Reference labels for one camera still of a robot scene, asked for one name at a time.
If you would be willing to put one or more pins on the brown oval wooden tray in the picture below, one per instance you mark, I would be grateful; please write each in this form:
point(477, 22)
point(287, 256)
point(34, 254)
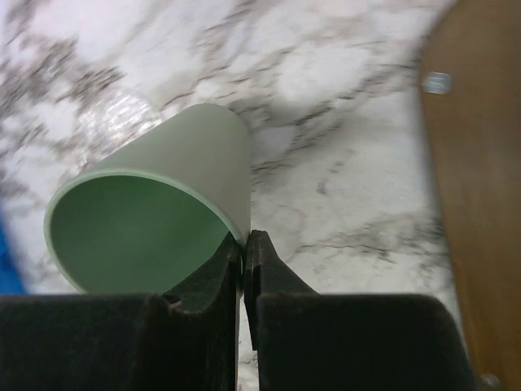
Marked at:
point(470, 92)

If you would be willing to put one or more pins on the blue plastic bin organizer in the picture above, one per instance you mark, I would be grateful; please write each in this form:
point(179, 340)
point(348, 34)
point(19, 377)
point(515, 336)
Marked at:
point(12, 266)

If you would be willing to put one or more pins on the green plastic cup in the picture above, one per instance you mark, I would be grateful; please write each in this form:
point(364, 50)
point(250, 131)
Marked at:
point(150, 214)

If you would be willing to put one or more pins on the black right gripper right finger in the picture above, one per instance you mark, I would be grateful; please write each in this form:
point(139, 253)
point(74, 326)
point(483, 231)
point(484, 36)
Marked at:
point(272, 294)

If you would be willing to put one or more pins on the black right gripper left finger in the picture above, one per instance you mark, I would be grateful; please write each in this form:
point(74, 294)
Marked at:
point(204, 324)

